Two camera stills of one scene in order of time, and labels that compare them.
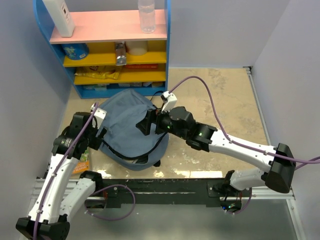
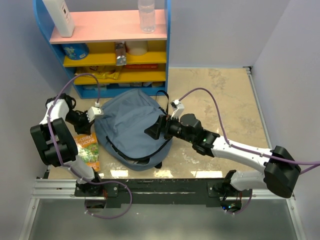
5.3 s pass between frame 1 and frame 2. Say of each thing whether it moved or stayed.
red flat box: stayed
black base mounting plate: stayed
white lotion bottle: stayed
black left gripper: moved
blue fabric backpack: moved
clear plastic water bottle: stayed
